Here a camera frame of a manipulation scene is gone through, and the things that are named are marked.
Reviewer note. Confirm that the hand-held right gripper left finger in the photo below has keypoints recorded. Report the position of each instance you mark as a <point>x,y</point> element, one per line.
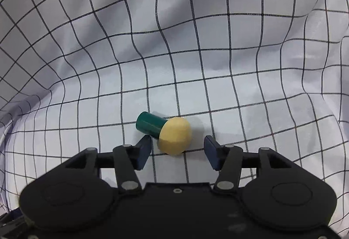
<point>143,153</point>

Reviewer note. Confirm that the green and cream mushroom toy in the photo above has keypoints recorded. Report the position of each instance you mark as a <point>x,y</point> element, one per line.
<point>174,135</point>

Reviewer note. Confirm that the checked white bed sheet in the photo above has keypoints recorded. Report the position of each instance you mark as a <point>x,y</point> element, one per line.
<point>190,37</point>

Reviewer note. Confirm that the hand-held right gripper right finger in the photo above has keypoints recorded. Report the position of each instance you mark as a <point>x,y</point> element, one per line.
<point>212,153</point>

